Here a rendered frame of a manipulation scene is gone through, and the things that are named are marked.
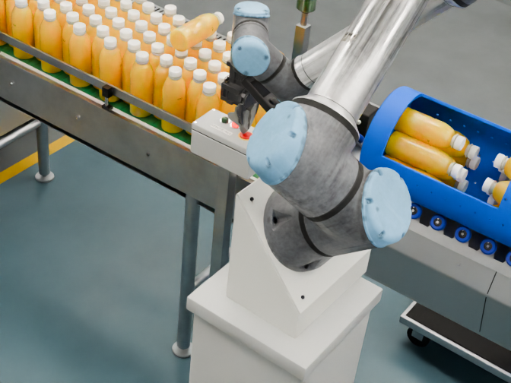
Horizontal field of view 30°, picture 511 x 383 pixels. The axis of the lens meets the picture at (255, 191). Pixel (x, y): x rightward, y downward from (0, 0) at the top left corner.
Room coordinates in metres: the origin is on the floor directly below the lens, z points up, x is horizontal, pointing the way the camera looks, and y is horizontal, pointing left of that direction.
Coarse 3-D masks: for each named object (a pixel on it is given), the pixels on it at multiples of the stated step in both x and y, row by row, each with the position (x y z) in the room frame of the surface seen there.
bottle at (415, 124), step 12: (408, 108) 2.23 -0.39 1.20; (408, 120) 2.19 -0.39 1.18; (420, 120) 2.18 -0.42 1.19; (432, 120) 2.18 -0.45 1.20; (408, 132) 2.18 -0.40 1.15; (420, 132) 2.16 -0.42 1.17; (432, 132) 2.15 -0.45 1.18; (444, 132) 2.14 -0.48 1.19; (432, 144) 2.14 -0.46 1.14; (444, 144) 2.13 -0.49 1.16
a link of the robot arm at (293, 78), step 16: (432, 0) 1.92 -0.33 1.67; (448, 0) 1.91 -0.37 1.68; (464, 0) 1.90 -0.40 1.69; (432, 16) 1.93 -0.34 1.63; (320, 48) 2.01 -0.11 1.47; (288, 64) 2.03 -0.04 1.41; (304, 64) 2.00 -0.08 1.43; (320, 64) 1.98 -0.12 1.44; (272, 80) 2.00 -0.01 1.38; (288, 80) 2.00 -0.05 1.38; (304, 80) 1.99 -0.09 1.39; (288, 96) 2.00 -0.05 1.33
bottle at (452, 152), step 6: (456, 132) 2.21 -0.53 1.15; (468, 144) 2.18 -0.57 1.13; (444, 150) 2.18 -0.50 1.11; (450, 150) 2.17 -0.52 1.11; (456, 150) 2.16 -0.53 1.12; (462, 150) 2.16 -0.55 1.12; (468, 150) 2.16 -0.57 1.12; (450, 156) 2.18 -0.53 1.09; (456, 156) 2.17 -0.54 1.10; (462, 156) 2.17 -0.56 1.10
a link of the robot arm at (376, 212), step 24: (360, 168) 1.47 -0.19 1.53; (384, 168) 1.48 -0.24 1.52; (360, 192) 1.43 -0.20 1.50; (384, 192) 1.44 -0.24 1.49; (408, 192) 1.49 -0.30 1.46; (336, 216) 1.40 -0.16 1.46; (360, 216) 1.40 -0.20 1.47; (384, 216) 1.41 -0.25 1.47; (408, 216) 1.45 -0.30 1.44; (312, 240) 1.45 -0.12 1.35; (336, 240) 1.42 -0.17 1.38; (360, 240) 1.40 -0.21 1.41; (384, 240) 1.38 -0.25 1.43
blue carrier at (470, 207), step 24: (408, 96) 2.23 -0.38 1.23; (384, 120) 2.15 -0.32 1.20; (456, 120) 2.28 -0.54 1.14; (480, 120) 2.18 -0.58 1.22; (384, 144) 2.11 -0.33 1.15; (480, 144) 2.25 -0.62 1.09; (504, 144) 2.21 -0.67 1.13; (408, 168) 2.06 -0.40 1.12; (480, 168) 2.22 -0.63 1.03; (432, 192) 2.02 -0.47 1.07; (456, 192) 1.98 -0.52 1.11; (480, 192) 2.17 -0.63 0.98; (456, 216) 1.99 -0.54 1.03; (480, 216) 1.95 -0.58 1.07; (504, 216) 1.91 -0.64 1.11; (504, 240) 1.92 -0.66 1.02
